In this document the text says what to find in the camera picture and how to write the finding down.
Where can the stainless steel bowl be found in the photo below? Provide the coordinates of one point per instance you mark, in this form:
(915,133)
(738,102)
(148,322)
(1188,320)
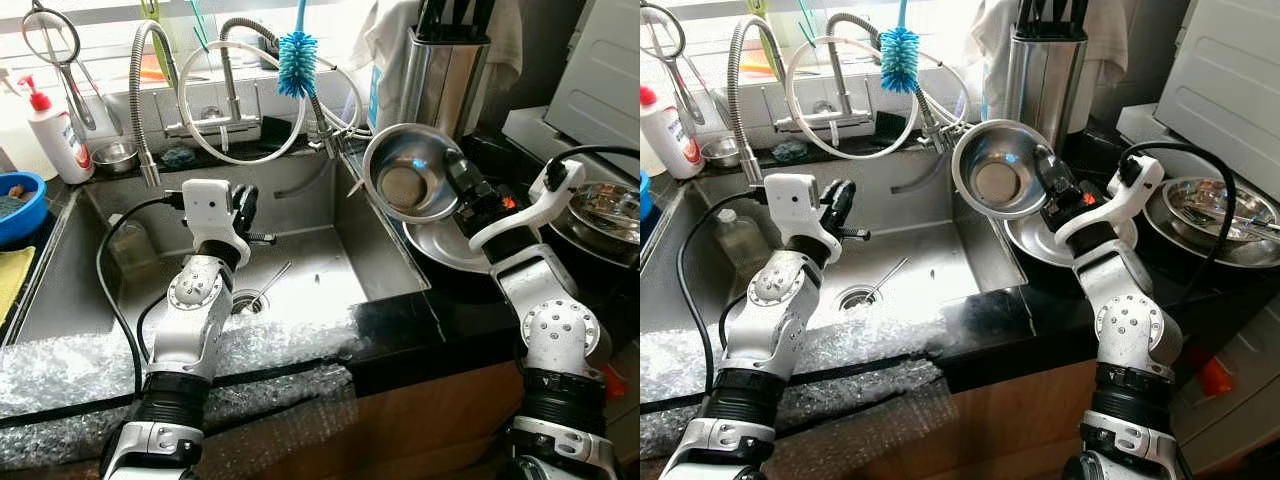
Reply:
(1200,195)
(585,225)
(985,145)
(400,150)

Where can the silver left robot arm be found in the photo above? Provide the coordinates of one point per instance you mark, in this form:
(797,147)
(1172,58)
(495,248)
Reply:
(775,325)
(185,330)

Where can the chrome kitchen faucet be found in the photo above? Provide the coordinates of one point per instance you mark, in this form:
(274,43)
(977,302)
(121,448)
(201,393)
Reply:
(232,90)
(843,85)

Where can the wooden kitchen base cabinet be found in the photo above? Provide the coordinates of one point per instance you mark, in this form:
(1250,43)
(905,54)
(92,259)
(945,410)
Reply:
(1000,420)
(420,430)

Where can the stainless steel sink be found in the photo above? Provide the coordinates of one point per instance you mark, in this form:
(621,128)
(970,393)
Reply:
(300,270)
(945,265)

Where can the dark blue scouring pad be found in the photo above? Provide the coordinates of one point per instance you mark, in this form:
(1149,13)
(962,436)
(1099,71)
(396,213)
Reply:
(178,157)
(789,152)

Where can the round sink drain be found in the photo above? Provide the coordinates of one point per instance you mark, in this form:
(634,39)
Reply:
(858,298)
(250,303)

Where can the stainless steel plate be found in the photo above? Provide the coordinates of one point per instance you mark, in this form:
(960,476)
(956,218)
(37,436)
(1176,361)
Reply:
(1200,255)
(440,250)
(1030,245)
(600,256)

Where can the stainless steel knife block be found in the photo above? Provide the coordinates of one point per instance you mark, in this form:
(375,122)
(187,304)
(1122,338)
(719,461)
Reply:
(440,85)
(1045,90)

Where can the clear plastic bottle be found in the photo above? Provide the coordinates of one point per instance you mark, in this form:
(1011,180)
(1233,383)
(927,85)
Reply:
(128,245)
(740,240)

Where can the slim metal utensil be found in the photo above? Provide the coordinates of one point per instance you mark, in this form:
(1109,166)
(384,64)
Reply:
(355,185)

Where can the thin white tube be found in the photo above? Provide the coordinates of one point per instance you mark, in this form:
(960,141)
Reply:
(963,90)
(352,95)

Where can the clear bubble wrap sheet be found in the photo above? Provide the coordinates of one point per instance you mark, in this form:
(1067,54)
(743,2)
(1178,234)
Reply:
(880,345)
(290,345)

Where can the small steel cup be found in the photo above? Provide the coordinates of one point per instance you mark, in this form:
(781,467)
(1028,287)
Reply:
(722,153)
(115,158)

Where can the flexible metal gooseneck spout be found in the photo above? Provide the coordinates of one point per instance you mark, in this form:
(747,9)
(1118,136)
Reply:
(736,110)
(137,120)

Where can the white towel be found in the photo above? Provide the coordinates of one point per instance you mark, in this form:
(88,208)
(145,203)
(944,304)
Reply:
(990,40)
(385,40)

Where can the blue bottle brush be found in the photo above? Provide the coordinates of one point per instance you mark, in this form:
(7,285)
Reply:
(297,65)
(899,60)

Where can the blue plastic bowl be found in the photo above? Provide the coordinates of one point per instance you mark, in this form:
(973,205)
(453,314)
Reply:
(644,195)
(25,225)

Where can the white soap bottle red pump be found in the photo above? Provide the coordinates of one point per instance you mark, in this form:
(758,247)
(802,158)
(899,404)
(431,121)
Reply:
(675,140)
(60,150)

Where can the white ribbed appliance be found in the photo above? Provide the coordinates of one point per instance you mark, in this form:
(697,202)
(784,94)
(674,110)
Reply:
(600,70)
(1230,80)

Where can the thin teal plastic stick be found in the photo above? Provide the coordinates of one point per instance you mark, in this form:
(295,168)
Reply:
(200,30)
(805,25)

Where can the yellow green plastic utensil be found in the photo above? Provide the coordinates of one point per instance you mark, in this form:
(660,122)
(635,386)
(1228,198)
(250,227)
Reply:
(762,30)
(150,15)

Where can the small orange tag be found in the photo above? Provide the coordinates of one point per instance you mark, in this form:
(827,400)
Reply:
(1216,378)
(615,385)

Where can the yellow cloth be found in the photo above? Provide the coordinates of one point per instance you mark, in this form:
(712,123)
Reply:
(12,280)

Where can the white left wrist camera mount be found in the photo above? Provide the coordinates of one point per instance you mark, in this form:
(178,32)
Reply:
(792,205)
(210,210)

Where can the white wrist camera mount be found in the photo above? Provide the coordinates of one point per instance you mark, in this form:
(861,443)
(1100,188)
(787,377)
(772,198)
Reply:
(520,215)
(210,210)
(1105,210)
(792,205)

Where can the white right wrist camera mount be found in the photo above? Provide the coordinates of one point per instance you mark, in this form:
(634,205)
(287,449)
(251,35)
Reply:
(1105,210)
(520,215)

